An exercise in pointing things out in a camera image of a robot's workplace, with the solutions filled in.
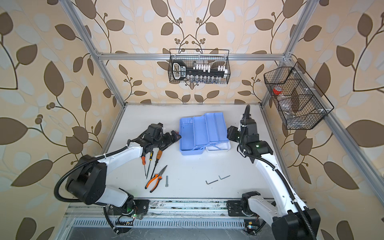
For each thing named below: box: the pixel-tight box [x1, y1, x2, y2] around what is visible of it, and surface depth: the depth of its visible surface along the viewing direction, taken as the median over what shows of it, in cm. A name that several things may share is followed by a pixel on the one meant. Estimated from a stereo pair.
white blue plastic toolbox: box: [179, 112, 231, 156], surface depth 96 cm
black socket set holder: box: [172, 60, 228, 84], surface depth 86 cm
